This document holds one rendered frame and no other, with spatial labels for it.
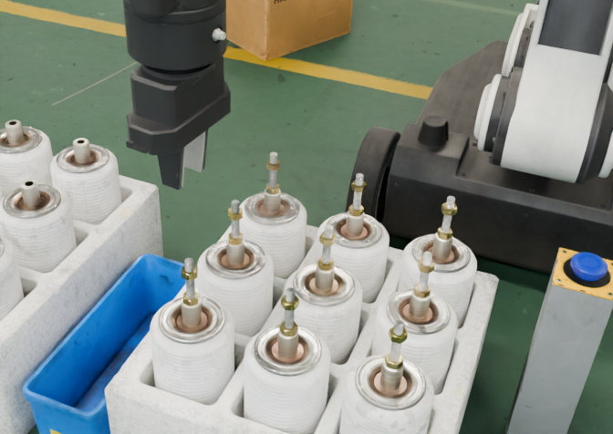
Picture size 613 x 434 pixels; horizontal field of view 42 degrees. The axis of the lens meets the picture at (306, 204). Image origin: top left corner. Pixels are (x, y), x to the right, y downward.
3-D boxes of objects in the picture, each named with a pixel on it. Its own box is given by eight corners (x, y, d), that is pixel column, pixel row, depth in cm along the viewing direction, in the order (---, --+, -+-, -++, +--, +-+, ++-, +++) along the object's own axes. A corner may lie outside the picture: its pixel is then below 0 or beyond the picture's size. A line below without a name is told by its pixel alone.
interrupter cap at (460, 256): (431, 230, 109) (432, 226, 108) (481, 254, 105) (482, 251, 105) (400, 256, 104) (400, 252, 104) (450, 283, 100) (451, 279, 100)
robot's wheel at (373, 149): (370, 195, 158) (380, 105, 146) (395, 201, 157) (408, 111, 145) (339, 255, 143) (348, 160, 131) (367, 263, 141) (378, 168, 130)
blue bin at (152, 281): (149, 308, 129) (143, 250, 122) (211, 328, 126) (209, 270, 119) (31, 451, 107) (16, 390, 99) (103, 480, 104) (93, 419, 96)
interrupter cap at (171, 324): (196, 290, 97) (196, 285, 96) (238, 323, 93) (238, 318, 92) (145, 320, 92) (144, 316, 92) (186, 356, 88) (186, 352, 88)
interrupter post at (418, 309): (430, 320, 95) (433, 299, 93) (410, 322, 94) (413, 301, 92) (424, 306, 97) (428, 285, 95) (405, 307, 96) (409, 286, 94)
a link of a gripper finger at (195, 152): (205, 174, 81) (203, 120, 78) (179, 165, 82) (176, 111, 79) (214, 167, 82) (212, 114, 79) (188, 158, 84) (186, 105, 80)
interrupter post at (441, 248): (437, 247, 106) (441, 227, 104) (452, 255, 105) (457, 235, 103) (427, 255, 104) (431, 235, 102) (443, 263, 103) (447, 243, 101)
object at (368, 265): (355, 362, 113) (368, 263, 102) (298, 334, 117) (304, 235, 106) (388, 323, 119) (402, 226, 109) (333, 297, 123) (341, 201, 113)
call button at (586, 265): (569, 260, 95) (574, 247, 94) (605, 269, 94) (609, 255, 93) (566, 281, 92) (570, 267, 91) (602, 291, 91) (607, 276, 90)
